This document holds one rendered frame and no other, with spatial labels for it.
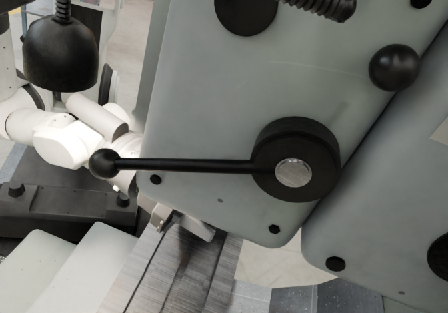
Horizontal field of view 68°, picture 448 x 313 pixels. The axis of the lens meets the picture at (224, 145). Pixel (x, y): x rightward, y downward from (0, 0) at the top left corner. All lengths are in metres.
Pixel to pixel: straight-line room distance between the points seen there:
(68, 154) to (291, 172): 0.37
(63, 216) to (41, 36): 0.98
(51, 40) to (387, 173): 0.31
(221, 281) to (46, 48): 0.59
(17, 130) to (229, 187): 0.48
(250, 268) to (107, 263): 1.29
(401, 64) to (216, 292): 0.63
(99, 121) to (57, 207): 0.82
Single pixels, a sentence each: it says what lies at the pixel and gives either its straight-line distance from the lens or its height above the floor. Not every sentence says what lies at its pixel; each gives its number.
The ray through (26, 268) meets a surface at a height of 0.75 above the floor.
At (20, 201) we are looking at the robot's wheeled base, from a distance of 1.32.
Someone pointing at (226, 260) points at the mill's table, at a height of 0.95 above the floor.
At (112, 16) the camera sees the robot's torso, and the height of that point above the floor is 1.26.
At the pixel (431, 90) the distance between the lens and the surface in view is 0.26.
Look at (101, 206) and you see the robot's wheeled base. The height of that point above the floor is 0.59.
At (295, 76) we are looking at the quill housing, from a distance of 0.26.
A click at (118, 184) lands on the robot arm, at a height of 1.23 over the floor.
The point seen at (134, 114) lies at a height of 1.36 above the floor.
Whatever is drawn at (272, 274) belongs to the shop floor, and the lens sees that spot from 2.08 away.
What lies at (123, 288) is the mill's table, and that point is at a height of 0.95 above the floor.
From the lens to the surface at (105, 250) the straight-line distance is 0.87.
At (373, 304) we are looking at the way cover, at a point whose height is 1.10.
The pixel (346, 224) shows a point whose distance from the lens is 0.31.
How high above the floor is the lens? 1.61
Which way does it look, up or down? 36 degrees down
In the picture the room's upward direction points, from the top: 21 degrees clockwise
